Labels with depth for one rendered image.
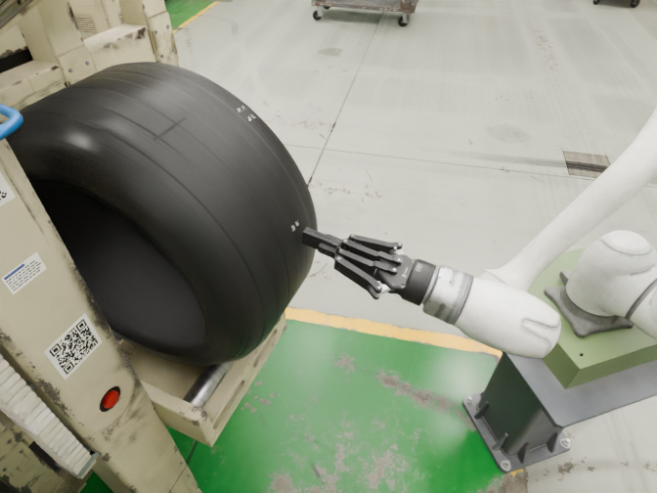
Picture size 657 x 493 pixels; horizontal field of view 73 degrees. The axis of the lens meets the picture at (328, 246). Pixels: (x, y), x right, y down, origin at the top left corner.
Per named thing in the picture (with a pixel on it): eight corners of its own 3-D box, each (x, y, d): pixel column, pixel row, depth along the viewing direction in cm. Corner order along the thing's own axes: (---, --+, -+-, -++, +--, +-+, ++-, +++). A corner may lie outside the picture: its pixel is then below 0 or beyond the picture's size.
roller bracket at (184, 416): (207, 444, 92) (198, 423, 85) (66, 375, 104) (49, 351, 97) (217, 429, 94) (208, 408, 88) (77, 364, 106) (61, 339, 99)
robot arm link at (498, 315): (454, 332, 69) (445, 327, 81) (554, 375, 66) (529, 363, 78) (479, 268, 69) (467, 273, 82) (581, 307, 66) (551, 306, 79)
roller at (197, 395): (197, 421, 93) (193, 411, 90) (180, 413, 94) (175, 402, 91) (278, 303, 116) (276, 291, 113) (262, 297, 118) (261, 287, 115)
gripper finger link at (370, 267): (393, 282, 77) (391, 288, 76) (334, 258, 79) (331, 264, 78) (399, 267, 75) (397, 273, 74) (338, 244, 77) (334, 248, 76)
